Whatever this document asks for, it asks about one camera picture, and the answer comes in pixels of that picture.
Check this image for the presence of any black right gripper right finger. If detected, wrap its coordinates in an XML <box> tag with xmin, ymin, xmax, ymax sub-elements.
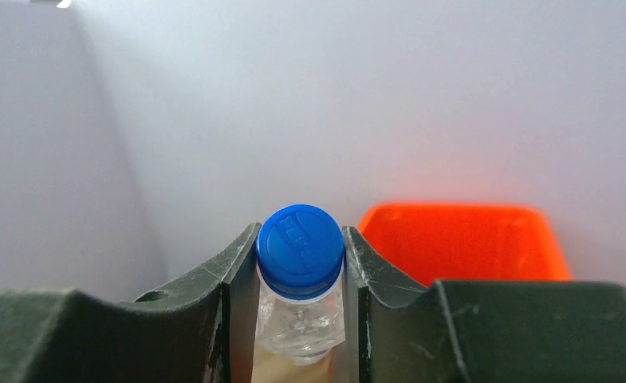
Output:
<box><xmin>341</xmin><ymin>227</ymin><xmax>626</xmax><ymax>382</ymax></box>

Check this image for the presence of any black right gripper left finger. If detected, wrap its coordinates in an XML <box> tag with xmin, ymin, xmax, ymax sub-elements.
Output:
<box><xmin>0</xmin><ymin>223</ymin><xmax>260</xmax><ymax>382</ymax></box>

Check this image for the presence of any pepsi bottle blue label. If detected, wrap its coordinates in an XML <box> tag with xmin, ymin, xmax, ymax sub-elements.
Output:
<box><xmin>254</xmin><ymin>203</ymin><xmax>345</xmax><ymax>366</ymax></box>

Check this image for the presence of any orange plastic bin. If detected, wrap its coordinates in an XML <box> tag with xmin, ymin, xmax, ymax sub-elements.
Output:
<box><xmin>357</xmin><ymin>202</ymin><xmax>572</xmax><ymax>286</ymax></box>

